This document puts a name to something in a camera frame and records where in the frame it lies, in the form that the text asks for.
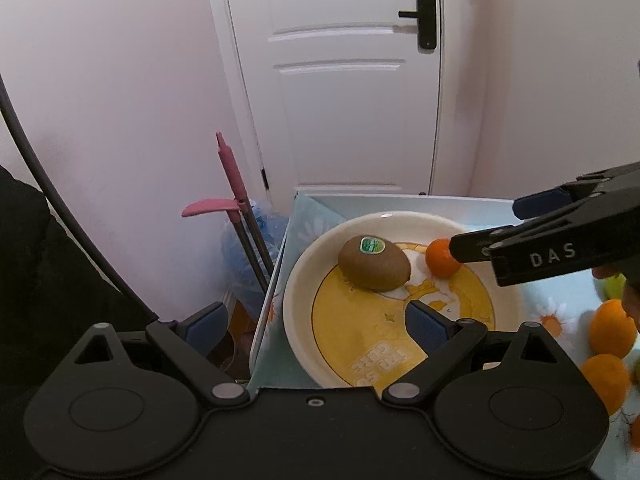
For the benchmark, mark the black clothes rack pole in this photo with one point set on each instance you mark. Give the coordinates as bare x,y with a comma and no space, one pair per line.
47,187

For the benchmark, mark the white yellow cartoon plate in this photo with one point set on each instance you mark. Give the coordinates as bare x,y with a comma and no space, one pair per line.
343,335

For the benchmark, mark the white panel door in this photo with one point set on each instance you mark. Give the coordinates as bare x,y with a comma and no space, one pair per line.
335,96

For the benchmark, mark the green apple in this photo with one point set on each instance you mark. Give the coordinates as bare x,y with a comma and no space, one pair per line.
614,286

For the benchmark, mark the right hand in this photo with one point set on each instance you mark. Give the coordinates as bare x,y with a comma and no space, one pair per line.
630,298

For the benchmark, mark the pink dustpan handle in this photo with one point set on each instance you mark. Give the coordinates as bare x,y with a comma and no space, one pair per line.
210,205

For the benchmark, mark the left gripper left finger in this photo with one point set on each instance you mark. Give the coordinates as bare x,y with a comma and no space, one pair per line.
187,344

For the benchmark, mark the brown kiwi with sticker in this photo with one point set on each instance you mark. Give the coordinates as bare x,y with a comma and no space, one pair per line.
374,263

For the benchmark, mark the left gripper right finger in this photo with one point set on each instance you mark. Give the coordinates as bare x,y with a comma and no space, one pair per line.
447,344

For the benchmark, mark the small orange mandarin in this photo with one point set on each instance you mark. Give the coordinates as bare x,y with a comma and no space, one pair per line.
439,260

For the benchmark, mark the black door lock handle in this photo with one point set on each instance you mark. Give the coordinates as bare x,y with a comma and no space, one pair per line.
425,16

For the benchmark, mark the large orange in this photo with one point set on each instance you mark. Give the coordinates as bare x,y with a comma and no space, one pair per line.
609,378
612,330

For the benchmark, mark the black garment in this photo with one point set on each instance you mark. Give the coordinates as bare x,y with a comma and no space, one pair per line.
50,295

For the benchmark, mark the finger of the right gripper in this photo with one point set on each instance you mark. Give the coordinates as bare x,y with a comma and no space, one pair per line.
474,246
560,202

